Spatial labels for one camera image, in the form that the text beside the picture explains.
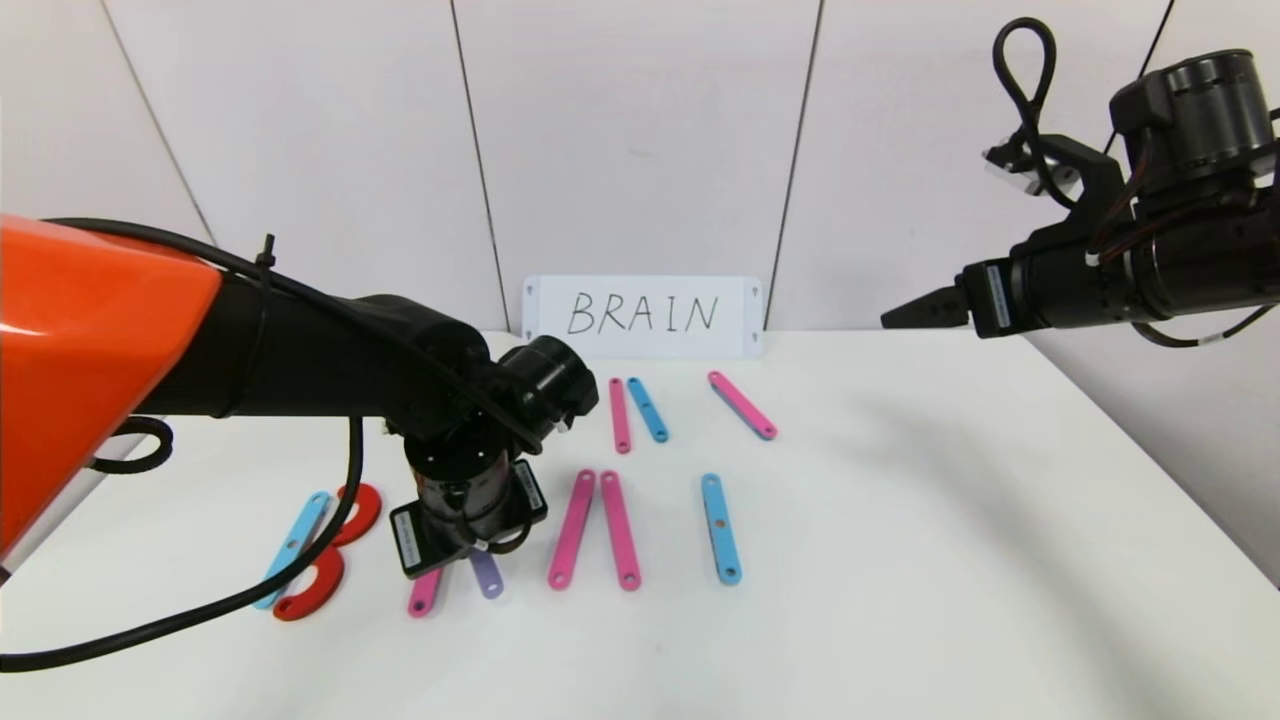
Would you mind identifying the short blue bar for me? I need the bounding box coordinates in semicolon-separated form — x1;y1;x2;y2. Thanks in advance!
627;377;669;443

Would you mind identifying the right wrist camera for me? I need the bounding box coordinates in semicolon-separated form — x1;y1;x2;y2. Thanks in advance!
985;140;1083;196

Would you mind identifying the red C-shaped piece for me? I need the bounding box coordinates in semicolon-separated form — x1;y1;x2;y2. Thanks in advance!
330;483;383;547
272;545;345;622

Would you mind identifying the long blue bar orange underside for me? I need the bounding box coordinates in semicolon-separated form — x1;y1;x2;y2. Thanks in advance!
250;490;331;611
701;473;743;586

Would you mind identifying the black looped right arm cable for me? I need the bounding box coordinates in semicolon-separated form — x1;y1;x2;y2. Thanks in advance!
993;17;1086;211

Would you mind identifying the pink bar on blue bar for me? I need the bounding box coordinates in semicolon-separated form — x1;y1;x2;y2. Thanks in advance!
707;371;778;441

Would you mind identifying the long pink bar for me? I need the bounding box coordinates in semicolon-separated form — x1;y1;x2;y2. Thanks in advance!
547;469;597;590
407;567;444;618
600;470;642;591
609;377;633;454

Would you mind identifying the white sign reading BRAIN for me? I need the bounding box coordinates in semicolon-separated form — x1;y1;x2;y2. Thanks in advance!
522;275;764;359

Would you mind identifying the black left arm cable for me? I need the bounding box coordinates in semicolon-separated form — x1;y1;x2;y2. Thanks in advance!
0;415;366;673

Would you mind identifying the thick black cable loop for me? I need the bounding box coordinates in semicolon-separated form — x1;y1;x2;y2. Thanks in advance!
88;417;174;475

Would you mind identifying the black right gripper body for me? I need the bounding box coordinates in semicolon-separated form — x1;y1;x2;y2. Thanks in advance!
962;243;1133;340

